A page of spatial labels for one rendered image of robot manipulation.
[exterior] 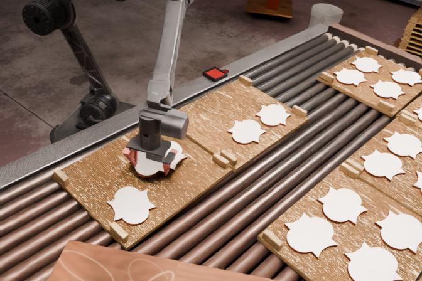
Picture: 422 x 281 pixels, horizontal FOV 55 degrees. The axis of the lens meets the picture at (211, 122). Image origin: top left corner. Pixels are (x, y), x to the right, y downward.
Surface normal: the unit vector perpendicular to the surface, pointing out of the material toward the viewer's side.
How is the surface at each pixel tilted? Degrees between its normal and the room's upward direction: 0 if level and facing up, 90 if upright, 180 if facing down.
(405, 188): 0
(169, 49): 23
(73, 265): 0
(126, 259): 0
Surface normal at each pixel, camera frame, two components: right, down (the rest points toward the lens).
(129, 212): 0.07, -0.78
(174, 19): 0.00, -0.49
